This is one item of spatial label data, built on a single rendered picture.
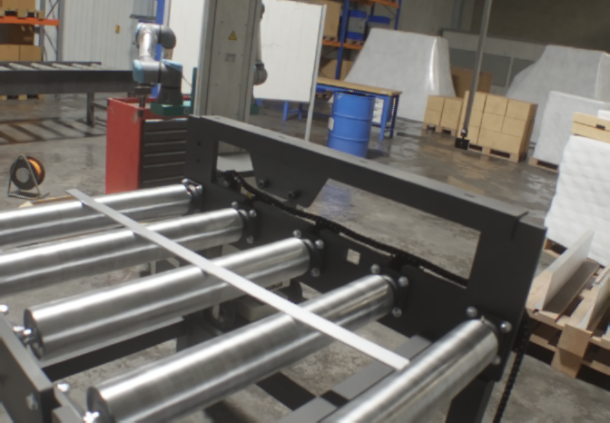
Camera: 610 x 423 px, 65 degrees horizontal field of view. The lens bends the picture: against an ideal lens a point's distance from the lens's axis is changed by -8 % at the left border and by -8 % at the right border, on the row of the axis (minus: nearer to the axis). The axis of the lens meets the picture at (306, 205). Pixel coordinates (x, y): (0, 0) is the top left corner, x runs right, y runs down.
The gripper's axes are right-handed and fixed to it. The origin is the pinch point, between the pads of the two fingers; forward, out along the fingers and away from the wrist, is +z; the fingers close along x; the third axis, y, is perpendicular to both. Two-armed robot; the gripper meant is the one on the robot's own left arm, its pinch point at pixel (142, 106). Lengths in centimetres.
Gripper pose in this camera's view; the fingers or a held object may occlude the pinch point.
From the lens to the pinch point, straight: 369.9
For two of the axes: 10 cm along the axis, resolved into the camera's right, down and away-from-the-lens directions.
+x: -3.4, 2.4, -9.1
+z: -1.3, 9.4, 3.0
